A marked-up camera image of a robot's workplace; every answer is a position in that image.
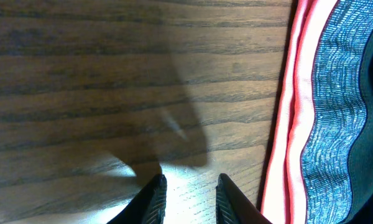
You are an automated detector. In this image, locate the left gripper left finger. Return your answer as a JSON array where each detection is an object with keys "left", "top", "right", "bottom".
[{"left": 107, "top": 174, "right": 167, "bottom": 224}]

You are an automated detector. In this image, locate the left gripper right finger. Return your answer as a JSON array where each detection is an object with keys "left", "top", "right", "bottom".
[{"left": 216, "top": 173, "right": 271, "bottom": 224}]

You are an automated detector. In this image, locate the black leggings red waistband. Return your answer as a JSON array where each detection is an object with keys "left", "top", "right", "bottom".
[{"left": 261, "top": 0, "right": 373, "bottom": 223}]

